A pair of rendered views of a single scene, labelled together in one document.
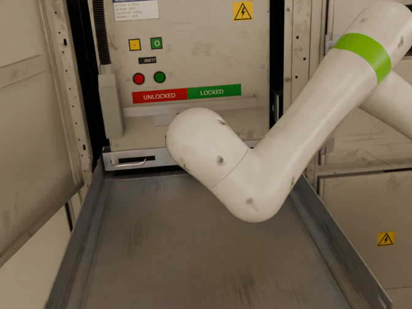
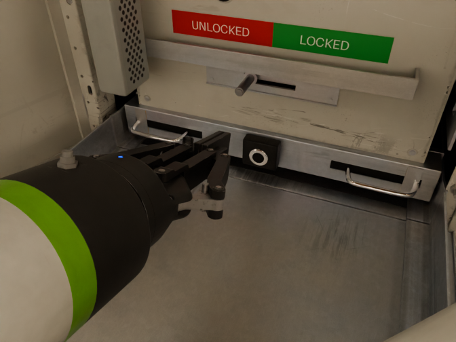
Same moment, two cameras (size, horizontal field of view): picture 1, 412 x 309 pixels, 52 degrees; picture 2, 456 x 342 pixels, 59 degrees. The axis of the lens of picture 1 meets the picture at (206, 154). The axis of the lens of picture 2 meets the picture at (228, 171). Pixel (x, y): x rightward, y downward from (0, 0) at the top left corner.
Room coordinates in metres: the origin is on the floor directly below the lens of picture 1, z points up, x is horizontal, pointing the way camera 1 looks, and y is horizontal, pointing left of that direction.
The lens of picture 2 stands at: (0.68, -0.14, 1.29)
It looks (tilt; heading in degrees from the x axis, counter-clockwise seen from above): 38 degrees down; 25
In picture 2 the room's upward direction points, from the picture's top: straight up
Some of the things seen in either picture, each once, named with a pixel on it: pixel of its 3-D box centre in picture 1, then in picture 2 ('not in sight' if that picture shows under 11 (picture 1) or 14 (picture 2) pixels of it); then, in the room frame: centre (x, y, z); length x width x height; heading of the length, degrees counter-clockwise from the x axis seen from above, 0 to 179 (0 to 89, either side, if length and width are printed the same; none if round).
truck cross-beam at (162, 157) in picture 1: (191, 151); (267, 141); (1.23, 0.04, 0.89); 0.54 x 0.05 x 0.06; 94
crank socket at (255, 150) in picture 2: not in sight; (260, 153); (1.20, 0.04, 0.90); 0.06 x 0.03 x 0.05; 94
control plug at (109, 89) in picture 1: (111, 104); (117, 28); (1.14, 0.25, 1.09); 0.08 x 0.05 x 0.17; 4
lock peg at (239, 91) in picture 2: not in sight; (245, 78); (1.20, 0.07, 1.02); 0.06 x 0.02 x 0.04; 4
